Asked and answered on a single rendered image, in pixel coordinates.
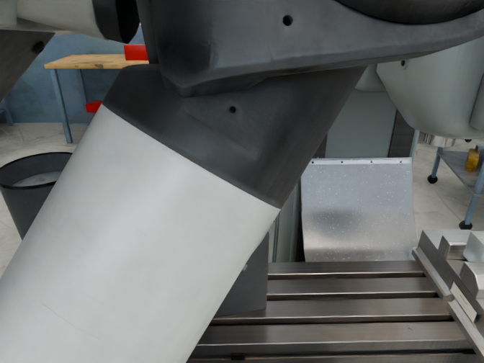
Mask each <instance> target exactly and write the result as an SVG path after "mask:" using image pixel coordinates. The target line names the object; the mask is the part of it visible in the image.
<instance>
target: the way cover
mask: <svg viewBox="0 0 484 363"><path fill-rule="evenodd" d="M322 159H323V160H322ZM397 160H398V161H397ZM368 164H369V165H368ZM370 164H371V165H370ZM370 166H371V167H370ZM364 167H365V168H364ZM320 172H321V173H320ZM407 173H408V174H407ZM386 174H387V175H386ZM308 176H309V177H308ZM311 176H312V177H311ZM389 176H390V177H389ZM340 177H341V178H340ZM317 179H318V180H317ZM386 182H387V183H386ZM389 182H390V183H389ZM395 183H396V184H395ZM381 184H382V185H381ZM375 185H376V186H375ZM394 185H395V186H394ZM321 187H322V188H321ZM329 188H330V189H329ZM323 190H324V191H323ZM393 191H394V193H393ZM300 195H301V218H302V239H303V248H304V255H305V262H320V261H375V260H378V261H411V260H415V259H414V257H413V255H412V250H413V247H418V234H417V230H416V221H415V217H414V212H413V157H407V158H312V159H311V160H310V163H309V164H308V166H307V167H306V169H305V170H304V172H303V174H302V176H301V177H300ZM378 196H379V197H378ZM392 196H393V197H392ZM320 198H322V199H320ZM326 200H327V201H326ZM380 202H381V203H382V204H381V203H380ZM327 203H328V204H327ZM350 203H351V204H350ZM339 208H340V209H339ZM357 208H358V209H357ZM398 208H399V209H398ZM359 211H360V212H359ZM362 211H363V212H362ZM314 212H315V213H314ZM352 213H353V214H352ZM359 213H360V214H359ZM404 213H405V214H404ZM408 214H410V215H408ZM385 217H386V218H385ZM387 218H388V219H387ZM408 219H409V220H408ZM388 220H389V221H388ZM381 221H382V222H381ZM308 222H309V223H308ZM306 223H307V224H306ZM406 223H407V224H406ZM332 224H333V225H332ZM372 225H373V226H372ZM330 227H331V228H330ZM333 228H334V229H333ZM359 233H360V234H359ZM388 233H390V234H388ZM365 236H366V237H365ZM379 236H380V237H379ZM391 239H392V240H391ZM329 241H330V242H329ZM371 241H372V242H371ZM326 242H327V243H326ZM337 243H338V244H337ZM398 243H399V244H398ZM348 244H349V245H348ZM366 244H367V245H366ZM368 245H369V246H370V247H369V246H368ZM328 246H329V247H328ZM363 246H364V247H363ZM388 247H389V248H388ZM355 248H357V249H355ZM368 248H369V249H368ZM332 250H333V251H332ZM338 251H339V252H338ZM391 251H392V252H391ZM401 252H402V253H401ZM358 255H360V256H358ZM395 256H396V258H395ZM327 257H328V258H327ZM349 257H351V258H349ZM333 258H334V259H333Z"/></svg>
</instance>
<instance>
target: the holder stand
mask: <svg viewBox="0 0 484 363"><path fill-rule="evenodd" d="M268 259H269V232H267V233H266V235H265V236H264V239H263V240H262V242H261V243H260V244H259V245H258V247H257V248H256V249H255V251H254V252H253V253H252V255H251V256H250V257H249V259H248V261H247V262H246V264H247V267H246V270H245V271H243V270H241V273H240V274H239V275H238V277H237V279H236V280H235V282H234V283H233V286H232V287H231V289H230V290H229V292H228V294H227V295H226V297H225V299H224V301H223V302H222V303H221V305H220V307H219V308H218V310H217V312H216V314H215V315H214V317H213V318H216V317H221V316H226V315H233V314H238V313H245V312H250V311H255V310H263V309H266V294H267V277H268Z"/></svg>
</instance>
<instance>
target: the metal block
mask: <svg viewBox="0 0 484 363"><path fill-rule="evenodd" d="M463 256H464V257H465V258H466V259H467V260H468V261H484V231H470V235H469V238H468V240H467V244H466V247H465V250H464V252H463Z"/></svg>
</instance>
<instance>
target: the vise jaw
mask: <svg viewBox="0 0 484 363"><path fill-rule="evenodd" d="M460 276H461V280H462V281H463V283H464V284H465V286H466V287H467V288H468V290H469V291H470V292H471V293H472V295H473V296H474V297H475V298H484V261H464V263H463V265H462V269H461V272H460Z"/></svg>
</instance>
